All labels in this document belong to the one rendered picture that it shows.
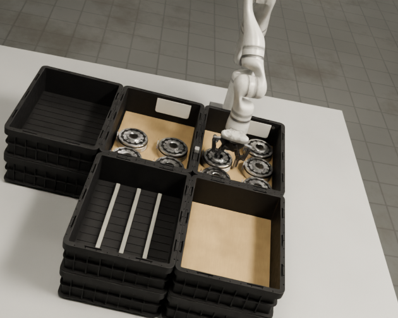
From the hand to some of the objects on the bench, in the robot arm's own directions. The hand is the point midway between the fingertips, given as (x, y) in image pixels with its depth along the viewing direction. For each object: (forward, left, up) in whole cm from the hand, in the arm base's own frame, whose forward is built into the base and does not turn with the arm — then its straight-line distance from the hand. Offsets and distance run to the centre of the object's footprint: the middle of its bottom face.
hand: (226, 161), depth 213 cm
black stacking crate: (+35, -32, -16) cm, 50 cm away
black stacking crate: (-9, -55, -15) cm, 58 cm away
